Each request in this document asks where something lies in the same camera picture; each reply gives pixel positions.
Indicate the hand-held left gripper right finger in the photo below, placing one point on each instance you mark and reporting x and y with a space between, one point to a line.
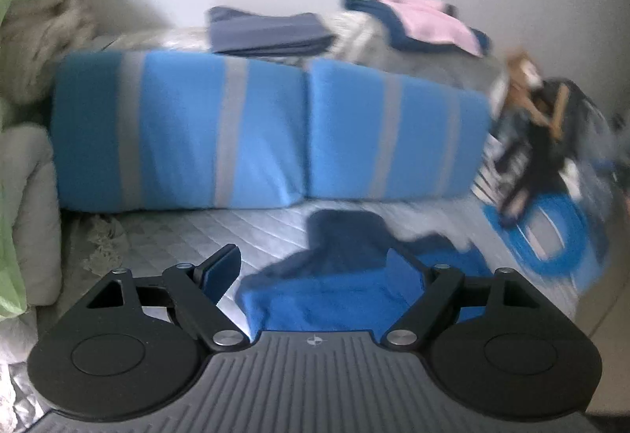
406 275

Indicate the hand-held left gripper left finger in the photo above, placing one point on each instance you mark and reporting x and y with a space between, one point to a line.
221 273

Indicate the blue fleece jacket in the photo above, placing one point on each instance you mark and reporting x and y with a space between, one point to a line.
334 285

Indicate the pink and navy clothes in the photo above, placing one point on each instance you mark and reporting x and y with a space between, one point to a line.
389 29

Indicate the white quilted bedspread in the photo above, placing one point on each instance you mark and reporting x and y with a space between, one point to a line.
197 236

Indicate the striped cloth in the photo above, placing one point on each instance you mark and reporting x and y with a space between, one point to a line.
492 172

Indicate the blue grey-striped pillow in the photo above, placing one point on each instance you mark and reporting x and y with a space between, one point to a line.
354 132
182 132

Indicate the black bag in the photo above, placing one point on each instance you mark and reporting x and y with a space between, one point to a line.
546 147

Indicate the grey blanket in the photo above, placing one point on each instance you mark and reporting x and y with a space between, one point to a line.
374 58

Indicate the brown plush toy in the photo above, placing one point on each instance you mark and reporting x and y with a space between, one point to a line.
521 78

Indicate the navy folded cloth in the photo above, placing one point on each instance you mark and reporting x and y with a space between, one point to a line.
266 31

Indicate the pink cloth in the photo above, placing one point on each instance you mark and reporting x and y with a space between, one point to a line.
433 22

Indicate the beige knit blanket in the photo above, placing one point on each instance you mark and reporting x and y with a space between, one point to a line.
44 44

